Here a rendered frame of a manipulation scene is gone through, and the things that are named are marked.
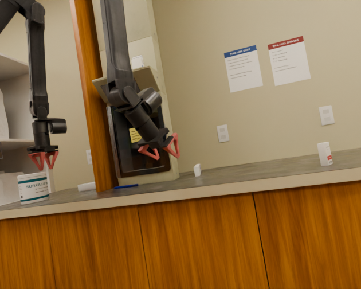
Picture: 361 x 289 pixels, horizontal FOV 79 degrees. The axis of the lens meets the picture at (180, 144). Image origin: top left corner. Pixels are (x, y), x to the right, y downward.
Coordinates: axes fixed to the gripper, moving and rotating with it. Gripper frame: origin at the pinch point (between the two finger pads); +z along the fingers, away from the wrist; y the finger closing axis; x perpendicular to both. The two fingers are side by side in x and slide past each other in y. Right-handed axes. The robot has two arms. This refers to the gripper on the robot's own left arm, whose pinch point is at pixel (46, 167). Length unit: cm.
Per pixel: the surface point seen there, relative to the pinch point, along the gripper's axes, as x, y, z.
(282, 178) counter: -91, 2, 17
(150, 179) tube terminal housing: -32.3, 32.2, 14.5
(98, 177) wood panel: -8.1, 23.2, 8.7
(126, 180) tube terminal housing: -18.7, 32.2, 13.3
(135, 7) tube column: -39, 33, -78
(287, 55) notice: -120, 76, -46
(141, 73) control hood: -40, 23, -38
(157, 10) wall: -41, 76, -103
